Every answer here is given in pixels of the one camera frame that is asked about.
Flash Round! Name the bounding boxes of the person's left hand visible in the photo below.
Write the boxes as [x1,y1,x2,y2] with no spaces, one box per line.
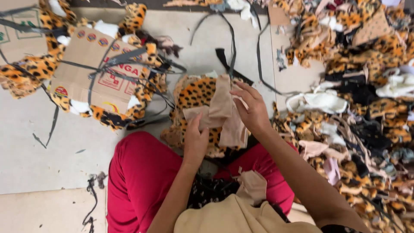
[183,113,210,166]

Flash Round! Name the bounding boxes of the person's right hand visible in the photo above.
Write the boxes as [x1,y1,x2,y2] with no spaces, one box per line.
[230,82,272,136]

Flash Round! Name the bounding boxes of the beige fabric piece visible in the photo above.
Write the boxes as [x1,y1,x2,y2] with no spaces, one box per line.
[183,74,250,149]

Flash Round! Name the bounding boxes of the stack of leopard fabric cutouts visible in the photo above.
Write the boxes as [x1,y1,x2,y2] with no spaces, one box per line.
[161,74,253,159]

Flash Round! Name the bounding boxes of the small beige fabric scrap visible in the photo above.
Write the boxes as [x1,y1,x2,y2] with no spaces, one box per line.
[235,168,268,206]

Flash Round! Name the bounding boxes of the black patterned shirt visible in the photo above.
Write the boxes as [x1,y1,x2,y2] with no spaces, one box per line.
[187,174,241,209]

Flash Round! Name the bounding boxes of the heap of fabric scraps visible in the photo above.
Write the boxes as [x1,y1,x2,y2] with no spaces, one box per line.
[268,0,414,233]

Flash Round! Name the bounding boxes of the beige garment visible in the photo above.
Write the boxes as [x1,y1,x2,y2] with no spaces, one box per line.
[174,194,323,233]

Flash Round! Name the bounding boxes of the red trousers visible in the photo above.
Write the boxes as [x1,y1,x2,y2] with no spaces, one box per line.
[106,131,299,233]

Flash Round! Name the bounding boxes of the cardboard-wrapped leopard fabric bundle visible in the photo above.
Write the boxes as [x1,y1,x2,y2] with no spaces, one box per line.
[0,0,187,131]

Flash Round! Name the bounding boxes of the black thread tangle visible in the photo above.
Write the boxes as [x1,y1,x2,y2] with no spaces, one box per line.
[82,172,108,233]

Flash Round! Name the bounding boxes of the flat cardboard sheet green print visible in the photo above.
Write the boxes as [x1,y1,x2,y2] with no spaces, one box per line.
[0,0,49,63]

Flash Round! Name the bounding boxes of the wide black strap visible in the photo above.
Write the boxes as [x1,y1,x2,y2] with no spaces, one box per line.
[215,48,255,86]

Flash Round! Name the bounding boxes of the long black strap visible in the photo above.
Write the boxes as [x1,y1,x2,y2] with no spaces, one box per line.
[251,3,293,96]

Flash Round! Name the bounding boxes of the thin black looped strap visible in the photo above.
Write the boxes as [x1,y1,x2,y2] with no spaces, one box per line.
[190,12,237,76]

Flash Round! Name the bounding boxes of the short black strap piece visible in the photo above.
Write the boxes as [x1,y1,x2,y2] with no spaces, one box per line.
[32,105,60,149]

